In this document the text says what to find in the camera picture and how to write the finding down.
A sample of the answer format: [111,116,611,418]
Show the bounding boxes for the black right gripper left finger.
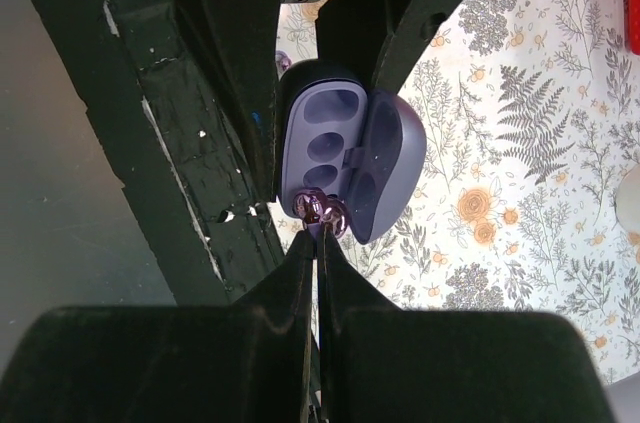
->
[1,232,314,422]

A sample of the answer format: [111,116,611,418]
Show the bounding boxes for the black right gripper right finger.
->
[318,230,614,422]

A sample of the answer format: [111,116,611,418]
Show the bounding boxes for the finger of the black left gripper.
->
[173,0,282,201]
[316,0,463,92]

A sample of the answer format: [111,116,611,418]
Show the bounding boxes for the purple earbud charging case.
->
[278,59,426,244]

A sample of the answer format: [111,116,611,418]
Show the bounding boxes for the floral table mat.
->
[272,0,640,384]

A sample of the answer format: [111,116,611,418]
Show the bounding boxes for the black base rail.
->
[31,0,283,305]

